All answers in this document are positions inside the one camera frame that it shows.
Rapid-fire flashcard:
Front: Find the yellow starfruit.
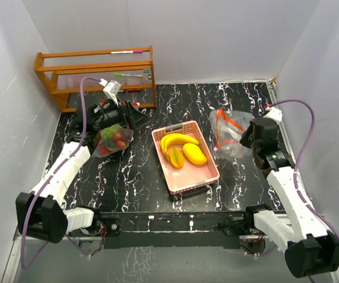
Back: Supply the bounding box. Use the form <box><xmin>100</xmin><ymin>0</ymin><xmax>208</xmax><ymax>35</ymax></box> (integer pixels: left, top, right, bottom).
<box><xmin>169</xmin><ymin>148</ymin><xmax>185</xmax><ymax>169</ymax></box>

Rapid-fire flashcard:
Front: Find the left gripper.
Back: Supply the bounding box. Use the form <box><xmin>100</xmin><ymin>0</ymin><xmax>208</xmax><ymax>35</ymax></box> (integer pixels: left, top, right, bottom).
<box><xmin>94</xmin><ymin>96</ymin><xmax>152</xmax><ymax>131</ymax></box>

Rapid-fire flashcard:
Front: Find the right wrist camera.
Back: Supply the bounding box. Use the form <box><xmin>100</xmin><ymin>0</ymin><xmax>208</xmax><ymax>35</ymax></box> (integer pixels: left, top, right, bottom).
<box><xmin>264</xmin><ymin>105</ymin><xmax>282</xmax><ymax>124</ymax></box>

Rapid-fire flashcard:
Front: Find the red strawberry bunch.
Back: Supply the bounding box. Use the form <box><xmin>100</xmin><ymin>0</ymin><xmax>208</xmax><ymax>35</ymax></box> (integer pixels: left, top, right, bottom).
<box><xmin>98</xmin><ymin>132</ymin><xmax>127</xmax><ymax>156</ymax></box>

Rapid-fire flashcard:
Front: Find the pink plastic basket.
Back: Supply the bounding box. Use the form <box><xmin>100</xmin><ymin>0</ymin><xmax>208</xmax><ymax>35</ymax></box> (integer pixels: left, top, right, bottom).
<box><xmin>152</xmin><ymin>120</ymin><xmax>220</xmax><ymax>195</ymax></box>

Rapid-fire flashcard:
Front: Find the green marker pen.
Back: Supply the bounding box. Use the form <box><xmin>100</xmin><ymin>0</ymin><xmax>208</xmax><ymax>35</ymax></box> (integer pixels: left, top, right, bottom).
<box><xmin>113</xmin><ymin>73</ymin><xmax>144</xmax><ymax>78</ymax></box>

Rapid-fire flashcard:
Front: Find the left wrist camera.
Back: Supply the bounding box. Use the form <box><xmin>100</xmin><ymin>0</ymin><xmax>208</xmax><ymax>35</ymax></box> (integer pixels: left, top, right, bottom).
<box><xmin>99</xmin><ymin>79</ymin><xmax>121</xmax><ymax>105</ymax></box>

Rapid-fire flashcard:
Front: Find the wooden shelf rack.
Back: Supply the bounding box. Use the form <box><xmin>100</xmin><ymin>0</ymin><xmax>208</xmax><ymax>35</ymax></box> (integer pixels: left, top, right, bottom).
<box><xmin>33</xmin><ymin>45</ymin><xmax>157</xmax><ymax>113</ymax></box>

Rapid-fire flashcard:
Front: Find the black base bar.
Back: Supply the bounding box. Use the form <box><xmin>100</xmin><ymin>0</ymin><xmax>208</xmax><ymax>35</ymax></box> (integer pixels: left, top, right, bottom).
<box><xmin>98</xmin><ymin>211</ymin><xmax>262</xmax><ymax>249</ymax></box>

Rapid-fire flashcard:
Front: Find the clear zip bag orange zipper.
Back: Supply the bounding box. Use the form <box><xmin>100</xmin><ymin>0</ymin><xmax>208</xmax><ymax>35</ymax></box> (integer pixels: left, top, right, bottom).
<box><xmin>91</xmin><ymin>101</ymin><xmax>142</xmax><ymax>159</ymax></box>

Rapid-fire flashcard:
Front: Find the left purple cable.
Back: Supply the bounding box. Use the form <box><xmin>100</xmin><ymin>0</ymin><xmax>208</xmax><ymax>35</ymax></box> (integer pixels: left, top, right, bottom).
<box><xmin>20</xmin><ymin>76</ymin><xmax>108</xmax><ymax>269</ymax></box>

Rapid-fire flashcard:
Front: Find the yellow mango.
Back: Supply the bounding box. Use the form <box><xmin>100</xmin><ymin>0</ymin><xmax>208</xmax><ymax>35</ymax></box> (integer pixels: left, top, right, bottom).
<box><xmin>182</xmin><ymin>143</ymin><xmax>208</xmax><ymax>166</ymax></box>

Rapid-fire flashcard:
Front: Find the yellow banana bunch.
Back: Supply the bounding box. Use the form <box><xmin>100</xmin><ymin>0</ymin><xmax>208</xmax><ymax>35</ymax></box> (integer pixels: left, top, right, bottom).
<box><xmin>160</xmin><ymin>133</ymin><xmax>200</xmax><ymax>162</ymax></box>

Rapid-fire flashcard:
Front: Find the green grape bunch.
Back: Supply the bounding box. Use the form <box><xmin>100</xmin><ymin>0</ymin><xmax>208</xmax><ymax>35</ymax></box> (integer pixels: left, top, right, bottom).
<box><xmin>100</xmin><ymin>124</ymin><xmax>121</xmax><ymax>140</ymax></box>

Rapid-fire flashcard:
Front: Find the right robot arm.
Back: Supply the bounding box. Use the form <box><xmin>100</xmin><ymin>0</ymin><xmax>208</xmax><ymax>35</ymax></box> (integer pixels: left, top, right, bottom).
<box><xmin>240</xmin><ymin>117</ymin><xmax>339</xmax><ymax>278</ymax></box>

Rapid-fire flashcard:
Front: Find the pink white marker pen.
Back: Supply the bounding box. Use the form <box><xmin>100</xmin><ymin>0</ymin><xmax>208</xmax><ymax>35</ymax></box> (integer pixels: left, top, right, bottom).
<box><xmin>110</xmin><ymin>50</ymin><xmax>144</xmax><ymax>55</ymax></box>

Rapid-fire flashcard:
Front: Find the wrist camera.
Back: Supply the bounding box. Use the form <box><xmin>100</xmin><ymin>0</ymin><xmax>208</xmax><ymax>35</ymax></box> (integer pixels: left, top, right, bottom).
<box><xmin>99</xmin><ymin>79</ymin><xmax>121</xmax><ymax>105</ymax></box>
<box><xmin>264</xmin><ymin>105</ymin><xmax>282</xmax><ymax>124</ymax></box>

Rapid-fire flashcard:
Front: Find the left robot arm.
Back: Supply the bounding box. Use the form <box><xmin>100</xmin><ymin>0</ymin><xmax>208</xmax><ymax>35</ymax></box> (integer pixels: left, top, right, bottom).
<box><xmin>15</xmin><ymin>98</ymin><xmax>150</xmax><ymax>243</ymax></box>

